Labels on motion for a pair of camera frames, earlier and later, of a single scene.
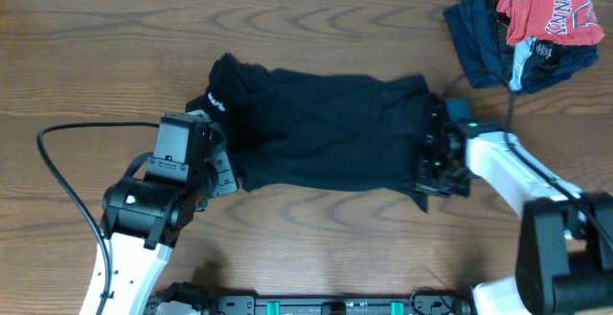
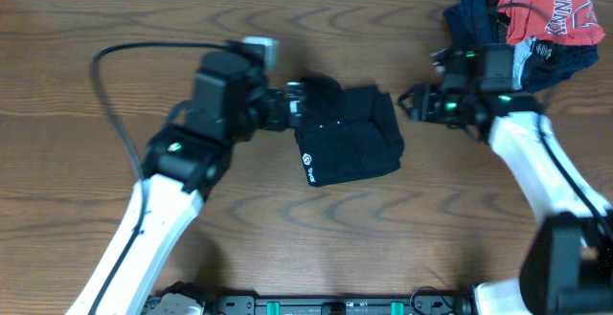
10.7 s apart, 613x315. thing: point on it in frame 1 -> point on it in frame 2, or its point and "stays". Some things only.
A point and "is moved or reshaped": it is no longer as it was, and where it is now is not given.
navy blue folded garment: [482, 35] stays
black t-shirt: [298, 130] is moved or reshaped
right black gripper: [424, 183] -> [422, 106]
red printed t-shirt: [553, 6] stays
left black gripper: [229, 183] -> [277, 102]
